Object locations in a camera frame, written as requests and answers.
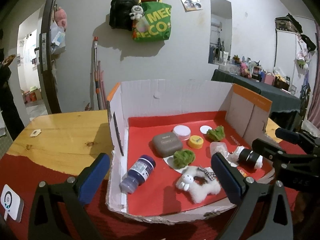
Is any mop pole with orange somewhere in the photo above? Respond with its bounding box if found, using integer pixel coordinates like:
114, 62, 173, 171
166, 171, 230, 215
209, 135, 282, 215
93, 36, 101, 110

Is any small pink doll figurine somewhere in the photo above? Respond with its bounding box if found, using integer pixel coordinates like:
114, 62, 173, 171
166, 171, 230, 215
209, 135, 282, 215
238, 167, 248, 178

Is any orange cardboard box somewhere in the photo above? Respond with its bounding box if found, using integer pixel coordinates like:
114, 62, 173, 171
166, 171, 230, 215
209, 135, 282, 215
106, 79, 272, 224

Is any black backpack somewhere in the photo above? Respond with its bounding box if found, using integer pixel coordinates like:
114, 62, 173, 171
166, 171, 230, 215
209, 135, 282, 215
109, 0, 138, 31

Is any yellow round tin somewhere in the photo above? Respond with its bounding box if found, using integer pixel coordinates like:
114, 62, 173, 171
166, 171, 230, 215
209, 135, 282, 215
188, 135, 204, 150

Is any pink curtain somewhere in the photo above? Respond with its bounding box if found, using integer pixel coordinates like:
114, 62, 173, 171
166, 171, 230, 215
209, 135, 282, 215
308, 22, 319, 129

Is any pink plush pig toy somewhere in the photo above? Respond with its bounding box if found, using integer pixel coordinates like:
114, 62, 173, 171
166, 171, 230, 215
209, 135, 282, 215
54, 7, 67, 31

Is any clear plastic small box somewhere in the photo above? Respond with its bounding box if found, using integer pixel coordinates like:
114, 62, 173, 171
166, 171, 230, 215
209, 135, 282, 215
209, 142, 229, 159

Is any small white panda plush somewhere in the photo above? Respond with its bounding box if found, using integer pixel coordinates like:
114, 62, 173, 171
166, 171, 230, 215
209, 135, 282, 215
129, 5, 144, 21

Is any black white plush roll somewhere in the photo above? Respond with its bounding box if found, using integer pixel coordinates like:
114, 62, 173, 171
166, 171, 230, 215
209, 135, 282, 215
227, 146, 263, 170

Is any white round jar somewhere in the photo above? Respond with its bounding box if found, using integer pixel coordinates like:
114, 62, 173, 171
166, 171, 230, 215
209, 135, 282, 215
172, 125, 191, 141

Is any green fuzzy scrunchie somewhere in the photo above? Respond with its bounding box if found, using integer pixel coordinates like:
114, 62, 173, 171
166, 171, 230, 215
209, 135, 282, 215
206, 126, 225, 142
173, 149, 196, 169

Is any white wardrobe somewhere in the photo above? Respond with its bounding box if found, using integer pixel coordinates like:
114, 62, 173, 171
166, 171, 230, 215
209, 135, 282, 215
273, 15, 311, 91

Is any dark blue ink bottle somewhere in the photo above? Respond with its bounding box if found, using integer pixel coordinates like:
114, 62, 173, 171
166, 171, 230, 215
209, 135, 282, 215
119, 155, 156, 194

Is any white fluffy bunny plush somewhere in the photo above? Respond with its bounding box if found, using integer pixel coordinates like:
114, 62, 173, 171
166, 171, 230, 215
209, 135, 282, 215
176, 166, 221, 204

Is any white square charger device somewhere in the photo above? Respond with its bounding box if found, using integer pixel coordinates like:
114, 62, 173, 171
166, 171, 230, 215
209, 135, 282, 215
1, 184, 24, 223

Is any green tote bag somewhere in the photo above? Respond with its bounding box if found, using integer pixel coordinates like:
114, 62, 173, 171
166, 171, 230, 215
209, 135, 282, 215
132, 1, 171, 42

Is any grey eye shadow case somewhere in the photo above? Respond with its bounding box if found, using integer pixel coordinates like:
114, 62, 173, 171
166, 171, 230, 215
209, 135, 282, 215
152, 132, 183, 158

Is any black door frame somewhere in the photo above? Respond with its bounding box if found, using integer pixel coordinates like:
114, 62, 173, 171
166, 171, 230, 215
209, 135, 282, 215
38, 0, 61, 114

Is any dark green covered table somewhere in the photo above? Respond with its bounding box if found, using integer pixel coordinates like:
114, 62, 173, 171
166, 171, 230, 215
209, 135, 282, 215
211, 69, 300, 114

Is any small paper tag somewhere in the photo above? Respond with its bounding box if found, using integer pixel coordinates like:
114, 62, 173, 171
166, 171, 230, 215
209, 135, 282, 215
30, 129, 42, 137

